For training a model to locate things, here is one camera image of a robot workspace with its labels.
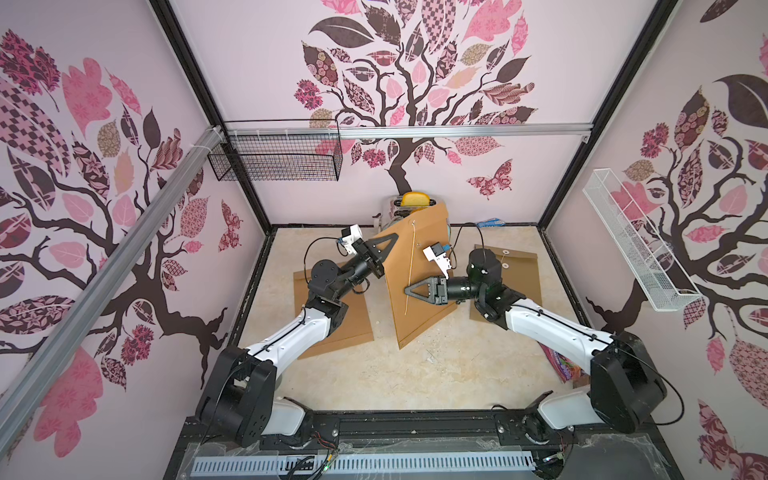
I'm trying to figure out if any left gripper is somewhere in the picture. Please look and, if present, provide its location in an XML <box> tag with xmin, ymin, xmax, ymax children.
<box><xmin>331</xmin><ymin>233</ymin><xmax>396</xmax><ymax>300</ymax></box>

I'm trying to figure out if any brown file bag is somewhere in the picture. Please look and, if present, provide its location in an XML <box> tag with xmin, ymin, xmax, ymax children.
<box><xmin>382</xmin><ymin>203</ymin><xmax>457</xmax><ymax>349</ymax></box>
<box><xmin>293</xmin><ymin>272</ymin><xmax>374</xmax><ymax>359</ymax></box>
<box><xmin>486</xmin><ymin>247</ymin><xmax>542</xmax><ymax>320</ymax></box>

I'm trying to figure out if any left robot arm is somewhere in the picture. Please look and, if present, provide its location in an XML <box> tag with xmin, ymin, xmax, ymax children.
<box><xmin>195</xmin><ymin>227</ymin><xmax>398</xmax><ymax>447</ymax></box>

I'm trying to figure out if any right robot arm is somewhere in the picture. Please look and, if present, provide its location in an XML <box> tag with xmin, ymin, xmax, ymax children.
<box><xmin>404</xmin><ymin>243</ymin><xmax>668</xmax><ymax>434</ymax></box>

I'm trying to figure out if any colourful patterned bag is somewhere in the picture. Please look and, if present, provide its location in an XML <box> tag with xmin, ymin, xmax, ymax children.
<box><xmin>540</xmin><ymin>344</ymin><xmax>582</xmax><ymax>383</ymax></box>

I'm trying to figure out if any mint green toaster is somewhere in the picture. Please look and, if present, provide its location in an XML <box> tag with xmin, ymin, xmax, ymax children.
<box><xmin>374</xmin><ymin>197</ymin><xmax>451</xmax><ymax>245</ymax></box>

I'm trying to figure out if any yellow bread slice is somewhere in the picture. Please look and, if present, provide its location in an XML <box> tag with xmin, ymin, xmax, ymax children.
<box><xmin>400</xmin><ymin>191</ymin><xmax>431</xmax><ymax>208</ymax></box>

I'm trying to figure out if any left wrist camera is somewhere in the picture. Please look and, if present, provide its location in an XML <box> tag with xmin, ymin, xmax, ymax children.
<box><xmin>339</xmin><ymin>224</ymin><xmax>362</xmax><ymax>255</ymax></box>

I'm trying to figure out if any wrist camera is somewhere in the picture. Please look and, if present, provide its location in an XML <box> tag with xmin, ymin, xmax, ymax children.
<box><xmin>339</xmin><ymin>224</ymin><xmax>362</xmax><ymax>255</ymax></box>
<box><xmin>423</xmin><ymin>242</ymin><xmax>453</xmax><ymax>278</ymax></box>

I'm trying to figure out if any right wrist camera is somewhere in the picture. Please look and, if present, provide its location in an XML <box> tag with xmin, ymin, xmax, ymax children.
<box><xmin>423</xmin><ymin>242</ymin><xmax>453</xmax><ymax>278</ymax></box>

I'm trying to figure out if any blue object at wall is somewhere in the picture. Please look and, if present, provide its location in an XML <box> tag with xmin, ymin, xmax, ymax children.
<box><xmin>476</xmin><ymin>218</ymin><xmax>506</xmax><ymax>228</ymax></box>

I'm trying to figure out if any black wire basket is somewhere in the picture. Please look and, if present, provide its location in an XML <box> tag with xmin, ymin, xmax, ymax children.
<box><xmin>208</xmin><ymin>118</ymin><xmax>343</xmax><ymax>182</ymax></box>

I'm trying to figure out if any white slotted cable duct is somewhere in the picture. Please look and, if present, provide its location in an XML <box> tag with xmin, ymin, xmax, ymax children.
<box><xmin>189</xmin><ymin>451</ymin><xmax>536</xmax><ymax>478</ymax></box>

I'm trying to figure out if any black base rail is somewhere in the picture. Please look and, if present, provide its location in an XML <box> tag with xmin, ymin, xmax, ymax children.
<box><xmin>163</xmin><ymin>406</ymin><xmax>682</xmax><ymax>479</ymax></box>

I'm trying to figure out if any white wire basket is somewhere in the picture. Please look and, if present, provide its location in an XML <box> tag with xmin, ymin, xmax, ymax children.
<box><xmin>583</xmin><ymin>168</ymin><xmax>703</xmax><ymax>312</ymax></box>

